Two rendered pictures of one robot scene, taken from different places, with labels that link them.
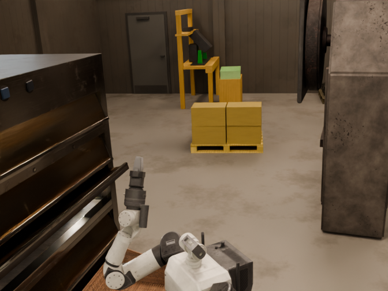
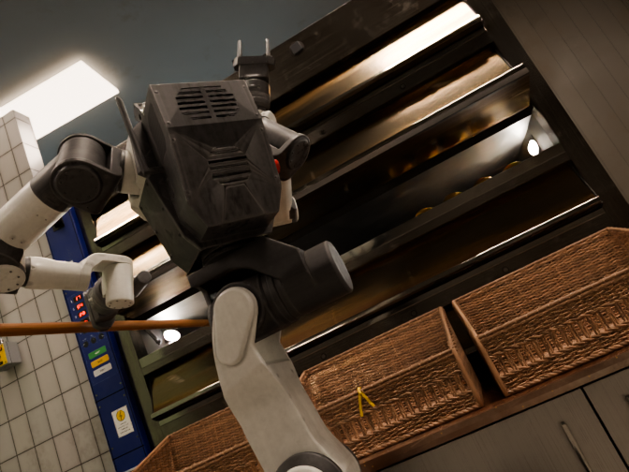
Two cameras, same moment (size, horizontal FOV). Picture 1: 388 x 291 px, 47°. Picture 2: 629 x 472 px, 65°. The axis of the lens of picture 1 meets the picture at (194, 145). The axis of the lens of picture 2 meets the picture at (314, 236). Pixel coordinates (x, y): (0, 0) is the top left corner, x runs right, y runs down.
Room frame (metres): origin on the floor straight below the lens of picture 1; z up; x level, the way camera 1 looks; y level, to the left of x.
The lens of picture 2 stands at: (1.58, -1.00, 0.78)
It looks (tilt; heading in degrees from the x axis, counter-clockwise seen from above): 16 degrees up; 84
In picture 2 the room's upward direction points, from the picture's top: 25 degrees counter-clockwise
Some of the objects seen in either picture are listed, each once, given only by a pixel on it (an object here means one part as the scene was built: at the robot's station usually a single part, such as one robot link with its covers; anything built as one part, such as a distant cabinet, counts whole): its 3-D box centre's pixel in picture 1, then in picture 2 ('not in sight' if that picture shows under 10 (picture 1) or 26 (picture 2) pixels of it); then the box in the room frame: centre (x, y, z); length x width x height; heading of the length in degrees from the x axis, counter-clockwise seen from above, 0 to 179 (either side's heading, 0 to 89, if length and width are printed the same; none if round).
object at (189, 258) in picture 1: (192, 248); not in sight; (1.49, 0.02, 1.47); 0.10 x 0.07 x 0.09; 28
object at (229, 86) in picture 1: (212, 56); not in sight; (10.80, -0.54, 1.10); 1.71 x 1.52 x 2.21; 167
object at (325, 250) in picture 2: not in sight; (273, 283); (1.56, -0.02, 1.00); 0.28 x 0.13 x 0.18; 164
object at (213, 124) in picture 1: (227, 123); not in sight; (7.22, -0.58, 0.38); 1.24 x 0.88 x 0.77; 77
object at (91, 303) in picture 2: not in sight; (103, 302); (1.12, 0.30, 1.21); 0.12 x 0.10 x 0.13; 129
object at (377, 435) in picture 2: not in sight; (374, 385); (1.71, 0.56, 0.72); 0.56 x 0.49 x 0.28; 162
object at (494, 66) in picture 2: (11, 209); (293, 180); (1.78, 0.82, 1.54); 1.79 x 0.11 x 0.19; 163
